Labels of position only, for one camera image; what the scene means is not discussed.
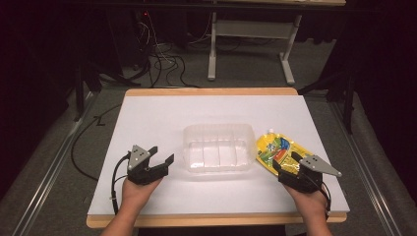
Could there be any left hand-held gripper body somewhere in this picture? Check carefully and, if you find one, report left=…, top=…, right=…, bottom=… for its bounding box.
left=126, top=145, right=169, bottom=186

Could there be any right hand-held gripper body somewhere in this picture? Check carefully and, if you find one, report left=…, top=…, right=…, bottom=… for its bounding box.
left=277, top=154, right=343, bottom=194

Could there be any yellow spouted pouch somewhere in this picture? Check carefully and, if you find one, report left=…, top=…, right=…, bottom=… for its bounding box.
left=255, top=128, right=314, bottom=176

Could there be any clear plastic container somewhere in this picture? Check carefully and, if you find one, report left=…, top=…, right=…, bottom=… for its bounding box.
left=182, top=123, right=258, bottom=174

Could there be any person's left hand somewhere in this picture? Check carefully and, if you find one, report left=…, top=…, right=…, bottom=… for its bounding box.
left=121, top=177, right=163, bottom=210

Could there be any person's right hand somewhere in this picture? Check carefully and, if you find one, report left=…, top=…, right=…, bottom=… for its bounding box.
left=283, top=184, right=328, bottom=220

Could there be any white mat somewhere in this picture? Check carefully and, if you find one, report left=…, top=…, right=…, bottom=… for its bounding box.
left=88, top=94, right=351, bottom=216

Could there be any black metal stand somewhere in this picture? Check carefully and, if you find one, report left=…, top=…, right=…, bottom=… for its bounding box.
left=72, top=58, right=142, bottom=122
left=297, top=70, right=357, bottom=135

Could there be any wooden table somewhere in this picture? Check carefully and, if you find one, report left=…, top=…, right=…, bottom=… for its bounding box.
left=86, top=87, right=348, bottom=230

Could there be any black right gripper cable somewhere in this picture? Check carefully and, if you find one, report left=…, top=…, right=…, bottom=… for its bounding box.
left=303, top=175, right=332, bottom=220

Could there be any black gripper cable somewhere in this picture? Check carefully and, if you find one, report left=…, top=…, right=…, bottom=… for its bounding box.
left=109, top=151, right=132, bottom=215
left=303, top=175, right=332, bottom=220

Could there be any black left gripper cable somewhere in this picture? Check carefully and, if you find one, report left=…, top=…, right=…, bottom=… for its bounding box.
left=109, top=151, right=132, bottom=215

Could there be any metal floor rail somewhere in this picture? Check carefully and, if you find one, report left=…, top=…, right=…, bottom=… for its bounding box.
left=13, top=92, right=99, bottom=236
left=328, top=101, right=394, bottom=236

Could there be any black floor cable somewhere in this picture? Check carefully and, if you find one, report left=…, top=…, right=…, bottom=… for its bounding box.
left=70, top=103, right=123, bottom=182

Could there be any bundle of cables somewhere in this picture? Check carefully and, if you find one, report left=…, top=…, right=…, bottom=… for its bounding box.
left=131, top=11, right=201, bottom=89

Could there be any white metal desk frame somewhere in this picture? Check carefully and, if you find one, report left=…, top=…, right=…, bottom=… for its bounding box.
left=207, top=11, right=303, bottom=87

